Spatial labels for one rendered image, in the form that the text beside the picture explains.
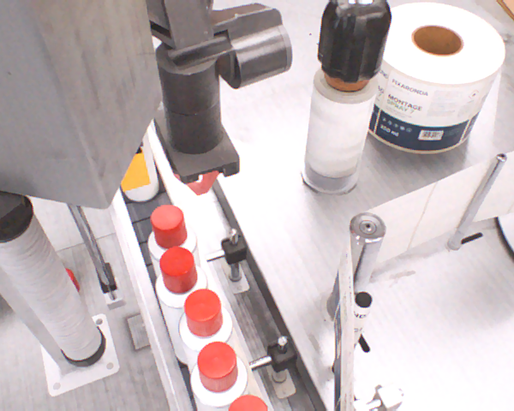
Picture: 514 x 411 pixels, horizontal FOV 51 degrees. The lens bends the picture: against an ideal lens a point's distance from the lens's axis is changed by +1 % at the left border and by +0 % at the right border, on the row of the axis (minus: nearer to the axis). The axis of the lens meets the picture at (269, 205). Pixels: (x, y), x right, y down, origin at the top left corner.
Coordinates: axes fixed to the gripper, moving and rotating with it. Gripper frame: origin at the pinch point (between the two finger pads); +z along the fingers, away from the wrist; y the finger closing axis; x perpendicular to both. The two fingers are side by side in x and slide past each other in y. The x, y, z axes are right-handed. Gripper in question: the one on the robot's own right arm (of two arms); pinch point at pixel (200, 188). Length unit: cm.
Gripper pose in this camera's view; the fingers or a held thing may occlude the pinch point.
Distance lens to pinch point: 64.6
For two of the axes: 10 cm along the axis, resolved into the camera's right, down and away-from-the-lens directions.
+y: -4.0, -7.4, 5.4
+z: -0.4, 6.0, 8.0
